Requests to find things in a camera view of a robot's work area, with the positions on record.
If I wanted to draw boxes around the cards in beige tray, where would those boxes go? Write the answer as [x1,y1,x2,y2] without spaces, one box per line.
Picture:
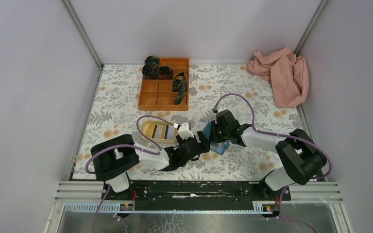
[147,124,177,140]

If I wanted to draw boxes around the dark rolled belt top-left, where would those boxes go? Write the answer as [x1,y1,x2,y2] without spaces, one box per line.
[142,65,158,80]

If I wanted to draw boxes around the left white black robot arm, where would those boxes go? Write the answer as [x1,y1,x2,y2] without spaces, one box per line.
[85,131,211,200]

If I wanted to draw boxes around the white slotted cable duct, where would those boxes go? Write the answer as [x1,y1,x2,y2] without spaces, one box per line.
[63,201,282,215]

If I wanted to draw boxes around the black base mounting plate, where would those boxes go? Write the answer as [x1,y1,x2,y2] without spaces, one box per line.
[102,179,291,211]

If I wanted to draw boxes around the dark rolled belt outside box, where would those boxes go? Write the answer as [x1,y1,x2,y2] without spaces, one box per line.
[144,55,160,67]

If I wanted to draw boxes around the floral patterned table mat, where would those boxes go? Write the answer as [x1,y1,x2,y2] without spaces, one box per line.
[72,65,302,181]

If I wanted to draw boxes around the pink crumpled cloth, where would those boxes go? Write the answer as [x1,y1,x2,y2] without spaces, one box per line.
[246,47,309,108]

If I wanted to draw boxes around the dark rolled belt middle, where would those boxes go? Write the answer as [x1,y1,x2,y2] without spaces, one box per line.
[158,66,173,80]

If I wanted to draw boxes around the orange compartment organizer box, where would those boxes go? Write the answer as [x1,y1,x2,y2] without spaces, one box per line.
[138,57,191,111]

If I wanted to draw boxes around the blue leather card holder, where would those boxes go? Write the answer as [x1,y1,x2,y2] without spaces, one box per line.
[202,122,230,155]

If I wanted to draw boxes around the beige oval tray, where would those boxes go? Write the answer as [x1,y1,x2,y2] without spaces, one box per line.
[140,120,178,143]

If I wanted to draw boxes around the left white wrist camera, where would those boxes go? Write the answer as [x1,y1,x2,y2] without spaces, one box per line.
[173,123,194,139]

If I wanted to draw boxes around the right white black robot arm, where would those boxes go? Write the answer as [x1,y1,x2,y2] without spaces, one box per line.
[210,109,328,200]

